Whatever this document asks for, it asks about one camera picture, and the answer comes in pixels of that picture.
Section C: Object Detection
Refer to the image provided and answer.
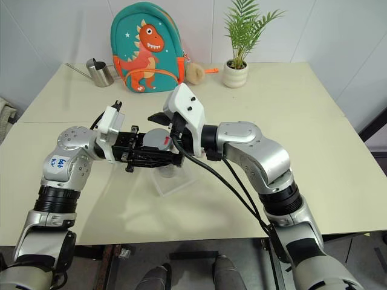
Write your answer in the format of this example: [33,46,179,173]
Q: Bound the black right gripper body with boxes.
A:
[170,112,197,158]

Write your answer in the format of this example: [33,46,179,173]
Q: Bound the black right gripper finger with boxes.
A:
[147,112,174,126]
[134,149,185,168]

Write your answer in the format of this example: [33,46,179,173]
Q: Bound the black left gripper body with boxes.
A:
[111,125,146,173]

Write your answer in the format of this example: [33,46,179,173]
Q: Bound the grey round jar lid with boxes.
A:
[141,127,174,152]

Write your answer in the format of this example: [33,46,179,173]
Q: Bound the clear glass jar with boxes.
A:
[158,165,181,179]

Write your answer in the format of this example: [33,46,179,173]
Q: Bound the clear plastic stand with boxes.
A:
[149,164,199,198]

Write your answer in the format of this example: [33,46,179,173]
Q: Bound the beige plush ball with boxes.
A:
[184,62,206,84]

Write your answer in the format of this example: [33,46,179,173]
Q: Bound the white handwritten label sticker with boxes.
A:
[47,152,71,170]

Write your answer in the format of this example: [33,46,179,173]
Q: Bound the silver metal watering can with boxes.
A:
[66,57,115,88]

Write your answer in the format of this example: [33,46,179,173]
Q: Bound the teal dinosaur backpack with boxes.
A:
[110,1,190,93]

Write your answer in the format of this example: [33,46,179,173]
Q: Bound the green plant in white pot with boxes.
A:
[223,0,287,89]

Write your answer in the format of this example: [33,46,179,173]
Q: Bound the dark grey rounded shape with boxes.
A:
[141,262,172,290]
[212,254,246,290]

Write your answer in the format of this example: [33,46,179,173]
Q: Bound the grey knitted cloth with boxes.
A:
[0,96,18,144]

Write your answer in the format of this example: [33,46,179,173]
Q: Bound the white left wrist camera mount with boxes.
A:
[95,105,126,163]

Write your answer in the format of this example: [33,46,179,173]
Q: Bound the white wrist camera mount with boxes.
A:
[163,83,207,158]
[95,105,126,163]

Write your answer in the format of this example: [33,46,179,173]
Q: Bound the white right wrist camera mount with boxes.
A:
[163,83,207,158]

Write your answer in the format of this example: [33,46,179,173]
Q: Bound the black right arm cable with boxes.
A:
[207,147,273,233]
[169,114,285,263]

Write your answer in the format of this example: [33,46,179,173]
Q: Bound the black table frame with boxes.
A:
[90,231,372,290]

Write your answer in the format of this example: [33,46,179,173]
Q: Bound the black frame bar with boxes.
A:
[359,114,387,143]

